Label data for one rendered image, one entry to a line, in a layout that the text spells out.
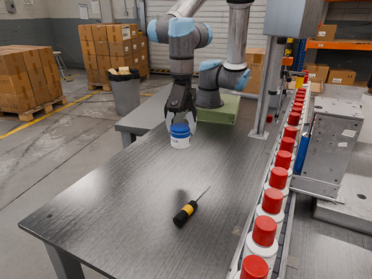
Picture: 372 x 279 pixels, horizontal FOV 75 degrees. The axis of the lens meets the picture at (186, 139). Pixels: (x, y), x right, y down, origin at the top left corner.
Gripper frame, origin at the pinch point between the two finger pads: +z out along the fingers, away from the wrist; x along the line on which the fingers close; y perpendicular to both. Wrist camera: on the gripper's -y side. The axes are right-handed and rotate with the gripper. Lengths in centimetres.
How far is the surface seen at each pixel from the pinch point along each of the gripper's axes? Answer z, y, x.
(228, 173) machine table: 16.9, 4.1, -17.3
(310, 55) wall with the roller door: 44, 483, -118
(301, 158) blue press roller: 0.6, -4.9, -38.5
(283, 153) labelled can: -8.7, -20.1, -30.9
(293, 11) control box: -37, 27, -32
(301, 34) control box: -30, 25, -35
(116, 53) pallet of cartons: 32, 324, 222
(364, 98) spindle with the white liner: -4, 44, -67
